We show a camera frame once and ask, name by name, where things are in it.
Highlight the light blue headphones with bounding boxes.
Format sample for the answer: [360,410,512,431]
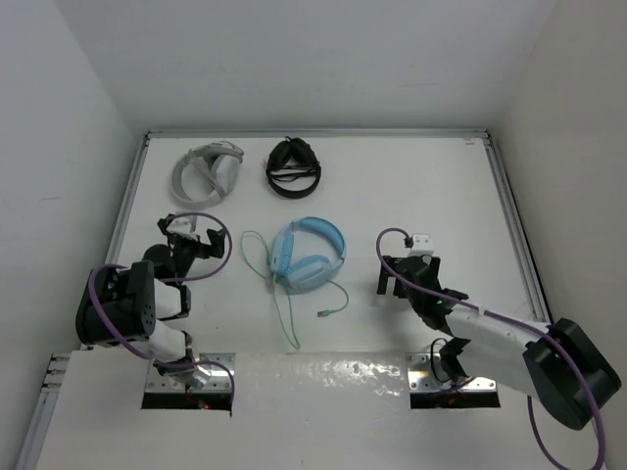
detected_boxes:
[268,216,347,292]

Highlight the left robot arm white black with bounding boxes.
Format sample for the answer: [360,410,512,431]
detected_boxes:
[75,211,234,392]

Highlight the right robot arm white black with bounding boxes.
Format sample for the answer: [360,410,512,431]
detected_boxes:
[377,256,622,430]

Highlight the white grey headphones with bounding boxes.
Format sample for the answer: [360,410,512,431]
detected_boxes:
[169,140,245,209]

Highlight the black headphones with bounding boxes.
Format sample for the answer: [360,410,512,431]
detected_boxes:
[265,136,322,200]

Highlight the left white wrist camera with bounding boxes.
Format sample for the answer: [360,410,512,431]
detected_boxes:
[167,215,197,240]

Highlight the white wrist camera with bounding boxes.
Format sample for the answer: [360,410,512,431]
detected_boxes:
[167,215,197,240]
[409,234,435,257]

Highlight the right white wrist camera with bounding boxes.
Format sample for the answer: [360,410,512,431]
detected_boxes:
[409,234,435,257]

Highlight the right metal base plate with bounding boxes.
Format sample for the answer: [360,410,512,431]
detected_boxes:
[406,352,498,395]

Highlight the metal base plate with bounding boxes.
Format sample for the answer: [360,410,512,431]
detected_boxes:
[406,352,498,395]
[145,352,235,394]

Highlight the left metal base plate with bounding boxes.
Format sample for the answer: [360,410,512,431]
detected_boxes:
[145,352,235,394]

